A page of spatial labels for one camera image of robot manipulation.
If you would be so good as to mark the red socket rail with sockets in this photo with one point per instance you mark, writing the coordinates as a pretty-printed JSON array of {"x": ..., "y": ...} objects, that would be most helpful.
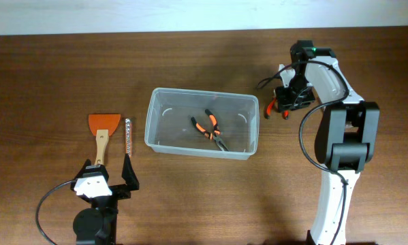
[{"x": 128, "y": 141}]

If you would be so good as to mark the orange scraper wooden handle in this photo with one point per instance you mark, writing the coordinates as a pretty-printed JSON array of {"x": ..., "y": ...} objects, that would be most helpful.
[{"x": 102, "y": 126}]

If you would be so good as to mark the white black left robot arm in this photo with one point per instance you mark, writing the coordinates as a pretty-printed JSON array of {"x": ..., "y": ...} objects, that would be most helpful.
[{"x": 97, "y": 225}]

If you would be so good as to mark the clear plastic container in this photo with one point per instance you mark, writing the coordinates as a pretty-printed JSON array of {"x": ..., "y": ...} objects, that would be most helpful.
[{"x": 203, "y": 123}]

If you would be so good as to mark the red handled cutting pliers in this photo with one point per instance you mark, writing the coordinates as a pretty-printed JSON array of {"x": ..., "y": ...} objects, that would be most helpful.
[{"x": 273, "y": 106}]

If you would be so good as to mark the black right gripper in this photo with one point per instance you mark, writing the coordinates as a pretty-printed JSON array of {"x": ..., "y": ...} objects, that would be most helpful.
[{"x": 286, "y": 103}]

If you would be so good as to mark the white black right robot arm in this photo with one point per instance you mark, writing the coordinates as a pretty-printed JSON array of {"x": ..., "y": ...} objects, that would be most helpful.
[{"x": 345, "y": 139}]

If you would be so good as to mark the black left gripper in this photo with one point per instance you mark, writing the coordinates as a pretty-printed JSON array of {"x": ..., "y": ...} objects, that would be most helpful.
[{"x": 127, "y": 174}]

